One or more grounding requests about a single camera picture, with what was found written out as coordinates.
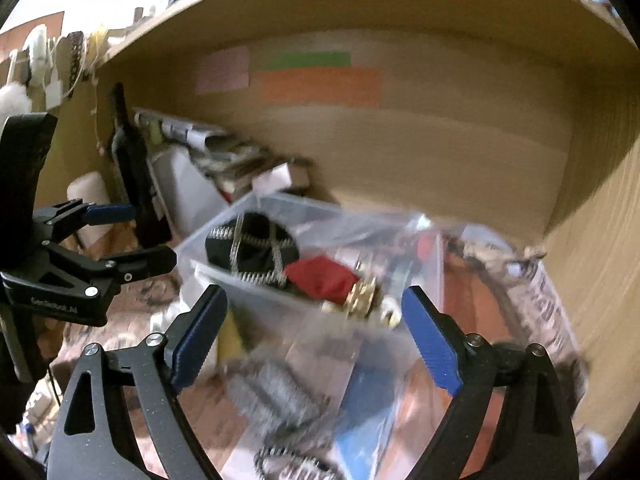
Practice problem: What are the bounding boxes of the small white box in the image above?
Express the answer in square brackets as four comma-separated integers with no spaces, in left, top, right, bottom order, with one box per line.
[251,161,312,196]

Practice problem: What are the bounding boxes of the blue flat packet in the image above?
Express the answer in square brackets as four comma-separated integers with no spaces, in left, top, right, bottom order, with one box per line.
[332,362,403,480]

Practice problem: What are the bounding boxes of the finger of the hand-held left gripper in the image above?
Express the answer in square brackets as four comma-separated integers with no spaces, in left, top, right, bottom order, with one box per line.
[31,199,137,247]
[0,241,179,328]

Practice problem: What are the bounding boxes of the black cloth with white trim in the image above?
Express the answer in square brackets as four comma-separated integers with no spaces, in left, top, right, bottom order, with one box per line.
[204,211,297,287]

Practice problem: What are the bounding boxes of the pink sticky note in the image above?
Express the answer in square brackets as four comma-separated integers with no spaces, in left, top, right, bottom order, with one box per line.
[195,45,251,96]

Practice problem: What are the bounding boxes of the printed newspaper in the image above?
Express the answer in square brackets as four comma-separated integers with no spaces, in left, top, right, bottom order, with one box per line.
[505,252,583,366]

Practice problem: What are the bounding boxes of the white roll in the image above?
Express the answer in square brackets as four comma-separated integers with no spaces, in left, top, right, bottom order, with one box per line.
[66,171,115,247]

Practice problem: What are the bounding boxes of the white fluffy item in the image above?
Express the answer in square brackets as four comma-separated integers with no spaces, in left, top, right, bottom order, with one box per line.
[0,84,32,123]

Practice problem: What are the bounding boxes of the gold metal buttons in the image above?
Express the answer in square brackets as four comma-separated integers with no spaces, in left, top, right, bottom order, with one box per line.
[321,259,402,330]

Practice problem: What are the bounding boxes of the grey knitted cloth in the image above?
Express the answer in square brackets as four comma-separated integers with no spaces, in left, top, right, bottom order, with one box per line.
[224,357,328,443]

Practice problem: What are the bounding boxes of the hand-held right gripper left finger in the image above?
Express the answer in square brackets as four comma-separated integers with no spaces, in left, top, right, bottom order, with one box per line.
[46,284,229,480]

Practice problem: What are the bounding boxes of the black and white cord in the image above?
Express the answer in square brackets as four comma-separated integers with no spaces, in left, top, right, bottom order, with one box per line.
[252,437,348,480]

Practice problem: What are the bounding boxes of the orange sticky note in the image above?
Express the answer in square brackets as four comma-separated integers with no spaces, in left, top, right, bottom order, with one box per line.
[260,67,383,108]

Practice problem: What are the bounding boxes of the red cloth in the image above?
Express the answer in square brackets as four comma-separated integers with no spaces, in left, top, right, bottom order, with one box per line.
[284,255,360,307]

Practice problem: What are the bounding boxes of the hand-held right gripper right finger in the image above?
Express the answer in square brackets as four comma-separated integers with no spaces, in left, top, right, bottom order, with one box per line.
[401,286,581,480]

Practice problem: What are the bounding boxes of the black upright device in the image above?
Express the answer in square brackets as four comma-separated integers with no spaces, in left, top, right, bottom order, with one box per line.
[109,81,174,249]

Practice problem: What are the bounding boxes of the stack of magazines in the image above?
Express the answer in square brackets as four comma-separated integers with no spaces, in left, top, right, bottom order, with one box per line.
[131,106,273,202]

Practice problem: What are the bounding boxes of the clear plastic bag with clothing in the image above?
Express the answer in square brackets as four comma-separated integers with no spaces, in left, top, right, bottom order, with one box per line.
[176,191,447,480]

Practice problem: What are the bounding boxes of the green sticky note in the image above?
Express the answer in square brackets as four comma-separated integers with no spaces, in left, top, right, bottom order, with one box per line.
[267,51,352,72]

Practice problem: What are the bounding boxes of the large cardboard box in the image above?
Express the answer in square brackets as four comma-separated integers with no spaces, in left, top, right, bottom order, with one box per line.
[92,0,640,461]

